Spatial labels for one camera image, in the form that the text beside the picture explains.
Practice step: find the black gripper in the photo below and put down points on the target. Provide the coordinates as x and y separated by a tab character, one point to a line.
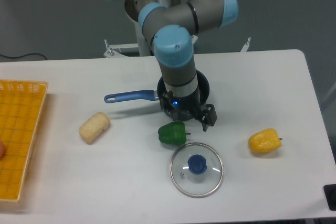
189	107

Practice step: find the glass pot lid blue knob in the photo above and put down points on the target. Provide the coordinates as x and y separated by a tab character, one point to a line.
196	170

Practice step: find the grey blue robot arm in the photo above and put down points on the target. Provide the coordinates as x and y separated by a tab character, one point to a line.
167	27

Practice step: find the dark blue saucepan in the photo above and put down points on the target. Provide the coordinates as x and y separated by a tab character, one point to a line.
154	95

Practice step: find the green bell pepper toy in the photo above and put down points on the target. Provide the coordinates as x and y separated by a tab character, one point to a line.
173	133

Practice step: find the yellow bell pepper toy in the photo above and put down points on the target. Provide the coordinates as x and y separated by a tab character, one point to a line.
264	141

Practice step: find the beige bread loaf toy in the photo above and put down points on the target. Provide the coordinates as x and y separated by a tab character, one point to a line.
94	127

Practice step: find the black device at table edge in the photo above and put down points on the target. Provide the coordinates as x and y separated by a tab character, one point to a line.
330	194

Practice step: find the yellow woven basket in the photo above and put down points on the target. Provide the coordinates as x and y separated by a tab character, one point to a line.
22	103

